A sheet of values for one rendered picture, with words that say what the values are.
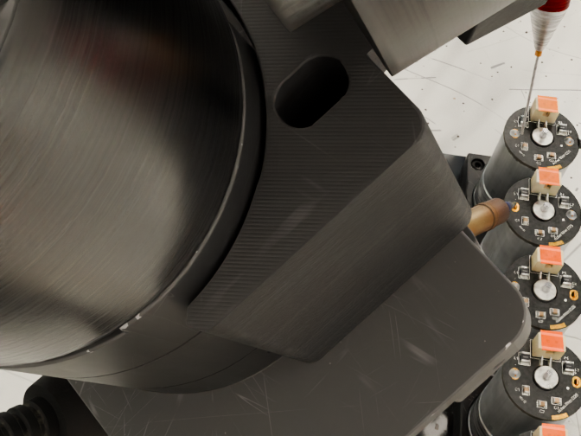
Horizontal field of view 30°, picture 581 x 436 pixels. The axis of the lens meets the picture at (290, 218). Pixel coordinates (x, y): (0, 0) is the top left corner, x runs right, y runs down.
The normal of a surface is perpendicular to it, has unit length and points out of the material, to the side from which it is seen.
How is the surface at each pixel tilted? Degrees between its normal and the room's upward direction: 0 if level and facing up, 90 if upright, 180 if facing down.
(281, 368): 28
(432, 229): 90
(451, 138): 0
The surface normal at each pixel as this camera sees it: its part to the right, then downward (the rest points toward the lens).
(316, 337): 0.62, 0.71
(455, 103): 0.10, -0.50
